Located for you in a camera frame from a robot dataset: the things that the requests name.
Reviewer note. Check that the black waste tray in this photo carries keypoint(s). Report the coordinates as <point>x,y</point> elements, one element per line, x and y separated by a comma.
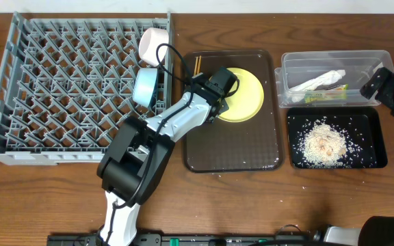
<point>362,123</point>

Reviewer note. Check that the clear plastic waste bin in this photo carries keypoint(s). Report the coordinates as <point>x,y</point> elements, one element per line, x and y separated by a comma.
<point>359,66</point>

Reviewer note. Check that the white napkin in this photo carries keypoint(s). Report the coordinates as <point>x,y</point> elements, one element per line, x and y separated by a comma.
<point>327,80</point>

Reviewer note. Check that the rice food waste pile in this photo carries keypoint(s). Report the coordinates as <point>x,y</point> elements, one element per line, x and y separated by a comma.
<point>324,145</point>

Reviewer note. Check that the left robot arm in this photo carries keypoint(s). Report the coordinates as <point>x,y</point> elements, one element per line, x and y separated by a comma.
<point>136,159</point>

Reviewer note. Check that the light blue bowl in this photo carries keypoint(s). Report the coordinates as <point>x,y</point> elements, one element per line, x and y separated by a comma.
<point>145,85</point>

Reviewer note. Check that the dark brown serving tray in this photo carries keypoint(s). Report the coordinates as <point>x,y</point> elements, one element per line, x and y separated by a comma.
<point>253,145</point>

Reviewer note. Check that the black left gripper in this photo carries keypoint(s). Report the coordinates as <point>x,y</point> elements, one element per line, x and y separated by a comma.
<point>218,111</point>

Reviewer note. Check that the green orange snack wrapper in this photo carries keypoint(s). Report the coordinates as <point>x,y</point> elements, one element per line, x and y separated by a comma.
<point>337,92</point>

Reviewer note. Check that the grey plastic dish rack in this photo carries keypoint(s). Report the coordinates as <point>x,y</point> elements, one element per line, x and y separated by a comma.
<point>66,86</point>

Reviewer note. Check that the wooden chopstick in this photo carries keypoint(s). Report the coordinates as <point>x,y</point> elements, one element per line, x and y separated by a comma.
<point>199,64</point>
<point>196,66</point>

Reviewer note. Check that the pink white bowl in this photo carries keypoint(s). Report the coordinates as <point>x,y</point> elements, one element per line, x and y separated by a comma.
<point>148,46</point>

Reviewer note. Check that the yellow plate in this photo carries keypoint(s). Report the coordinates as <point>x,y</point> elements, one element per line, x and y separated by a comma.
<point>247,100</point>

